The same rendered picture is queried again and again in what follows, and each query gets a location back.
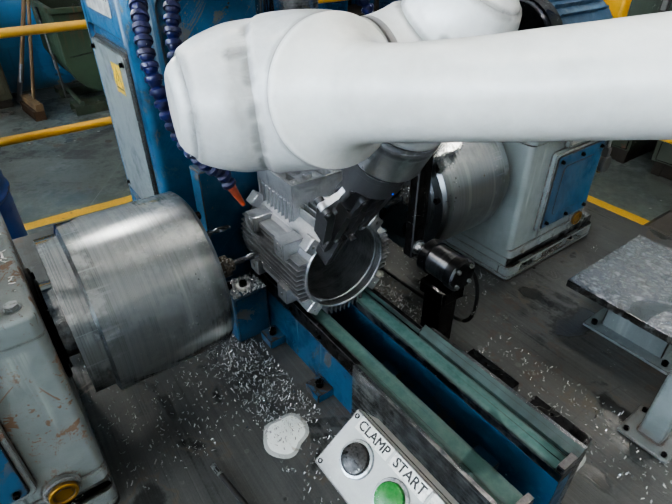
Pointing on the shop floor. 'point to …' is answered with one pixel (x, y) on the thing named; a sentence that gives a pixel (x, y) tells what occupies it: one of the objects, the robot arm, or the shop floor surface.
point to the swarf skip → (71, 55)
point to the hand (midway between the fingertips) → (331, 244)
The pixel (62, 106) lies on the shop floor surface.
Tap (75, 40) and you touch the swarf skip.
